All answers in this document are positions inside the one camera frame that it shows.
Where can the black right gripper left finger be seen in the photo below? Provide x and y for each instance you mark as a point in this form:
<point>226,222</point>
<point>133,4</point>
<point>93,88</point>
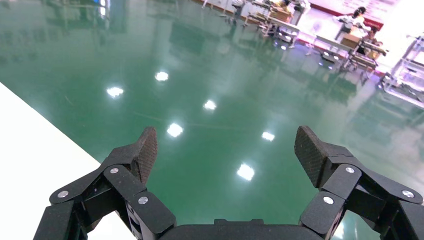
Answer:
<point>116,195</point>

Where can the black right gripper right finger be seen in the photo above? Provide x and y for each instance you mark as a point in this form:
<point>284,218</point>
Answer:
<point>348,195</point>

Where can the white metal rack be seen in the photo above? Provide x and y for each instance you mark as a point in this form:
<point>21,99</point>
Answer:
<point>405,73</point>

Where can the brown carton on table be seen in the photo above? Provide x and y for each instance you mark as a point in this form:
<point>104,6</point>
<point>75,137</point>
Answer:
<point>350,40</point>

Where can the person in white top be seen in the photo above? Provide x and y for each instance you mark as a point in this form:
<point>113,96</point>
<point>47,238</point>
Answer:
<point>354,20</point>

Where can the brown carton on workbench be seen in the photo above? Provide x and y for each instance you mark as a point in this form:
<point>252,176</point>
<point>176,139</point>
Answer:
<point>281,13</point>

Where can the metal workbench with clutter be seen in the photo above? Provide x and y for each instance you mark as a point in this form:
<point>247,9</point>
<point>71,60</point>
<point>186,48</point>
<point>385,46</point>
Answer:
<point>265,20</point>

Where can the metal frame work table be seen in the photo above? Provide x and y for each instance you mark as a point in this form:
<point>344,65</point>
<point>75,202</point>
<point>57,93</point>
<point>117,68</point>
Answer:
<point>361,56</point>

